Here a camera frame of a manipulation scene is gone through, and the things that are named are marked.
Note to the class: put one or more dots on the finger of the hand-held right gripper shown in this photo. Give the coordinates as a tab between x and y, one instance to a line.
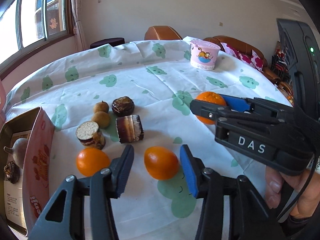
235	102
207	108

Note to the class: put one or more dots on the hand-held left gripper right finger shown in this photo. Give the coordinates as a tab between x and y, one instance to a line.
188	170

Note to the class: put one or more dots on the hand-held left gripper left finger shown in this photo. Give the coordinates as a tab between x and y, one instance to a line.
125	170

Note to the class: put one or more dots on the dimpled orange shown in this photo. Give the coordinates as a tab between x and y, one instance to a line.
209	98

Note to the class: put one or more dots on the smooth oval orange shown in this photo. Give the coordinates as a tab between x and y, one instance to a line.
161	162

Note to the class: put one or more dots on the cut cake roll piece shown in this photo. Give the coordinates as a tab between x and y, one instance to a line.
88	133

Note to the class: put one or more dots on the pink metal tin box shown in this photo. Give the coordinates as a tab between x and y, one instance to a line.
37	160

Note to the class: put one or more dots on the person's right hand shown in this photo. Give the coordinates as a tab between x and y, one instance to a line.
273	187

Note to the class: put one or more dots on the smooth round orange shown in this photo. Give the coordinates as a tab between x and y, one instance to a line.
91	161

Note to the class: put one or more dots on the chocolate layered cake roll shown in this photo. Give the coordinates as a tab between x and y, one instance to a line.
130	128

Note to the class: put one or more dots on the floral pink cushion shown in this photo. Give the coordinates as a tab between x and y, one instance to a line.
231	51
255	60

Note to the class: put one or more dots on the pink cartoon cup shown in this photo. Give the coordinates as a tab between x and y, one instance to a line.
203	55

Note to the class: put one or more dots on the brown leather sofa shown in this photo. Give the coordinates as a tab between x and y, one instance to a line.
250	46

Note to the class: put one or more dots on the round chocolate pastry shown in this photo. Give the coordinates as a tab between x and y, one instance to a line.
123	105

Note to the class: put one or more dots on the white green cloud tablecloth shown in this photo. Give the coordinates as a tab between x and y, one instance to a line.
140	80

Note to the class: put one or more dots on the brown leather armchair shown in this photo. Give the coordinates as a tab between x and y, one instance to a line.
161	32

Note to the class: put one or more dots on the white printed paper sheet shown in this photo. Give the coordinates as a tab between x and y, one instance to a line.
13	202

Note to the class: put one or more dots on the dark round stool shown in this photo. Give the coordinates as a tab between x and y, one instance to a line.
107	42

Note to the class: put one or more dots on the pink tied curtain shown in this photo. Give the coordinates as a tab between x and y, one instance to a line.
78	17

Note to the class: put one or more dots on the pink window sticker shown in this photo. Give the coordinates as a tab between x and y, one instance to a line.
53	23

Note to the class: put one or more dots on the sliding glass window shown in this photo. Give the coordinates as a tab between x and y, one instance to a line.
32	15

